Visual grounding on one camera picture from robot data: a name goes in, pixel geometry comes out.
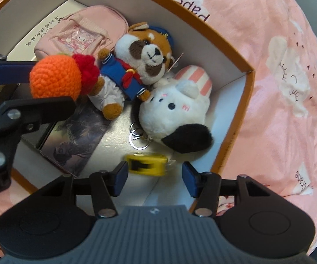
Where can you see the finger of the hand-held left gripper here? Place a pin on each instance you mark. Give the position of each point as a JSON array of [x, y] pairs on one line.
[[12, 71], [45, 108]]

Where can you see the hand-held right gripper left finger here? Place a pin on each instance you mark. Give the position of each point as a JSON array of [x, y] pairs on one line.
[[121, 178]]

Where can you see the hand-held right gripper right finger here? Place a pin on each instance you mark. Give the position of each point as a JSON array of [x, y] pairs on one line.
[[189, 181]]

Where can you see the yellow toy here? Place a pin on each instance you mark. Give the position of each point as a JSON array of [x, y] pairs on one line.
[[147, 165]]

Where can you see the orange crochet fruit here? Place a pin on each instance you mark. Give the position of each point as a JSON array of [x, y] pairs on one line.
[[54, 77]]

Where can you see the dark picture book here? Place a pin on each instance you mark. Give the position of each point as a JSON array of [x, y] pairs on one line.
[[76, 140]]

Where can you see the white box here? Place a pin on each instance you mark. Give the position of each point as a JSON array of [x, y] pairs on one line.
[[56, 16]]

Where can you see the white plush with striped hat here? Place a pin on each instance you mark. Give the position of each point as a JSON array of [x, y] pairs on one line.
[[169, 110]]

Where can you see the pink mini backpack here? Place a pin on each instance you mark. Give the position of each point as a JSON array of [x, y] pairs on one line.
[[92, 24]]

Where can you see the sailor dog plush toy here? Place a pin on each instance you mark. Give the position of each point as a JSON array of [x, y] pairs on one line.
[[147, 52]]

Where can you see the orange cardboard box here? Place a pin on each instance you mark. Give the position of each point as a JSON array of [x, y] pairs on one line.
[[161, 13]]

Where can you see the silver key rings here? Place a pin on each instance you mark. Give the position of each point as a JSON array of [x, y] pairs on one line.
[[136, 139]]

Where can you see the pink printed blanket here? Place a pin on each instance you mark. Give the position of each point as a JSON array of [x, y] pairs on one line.
[[284, 129]]

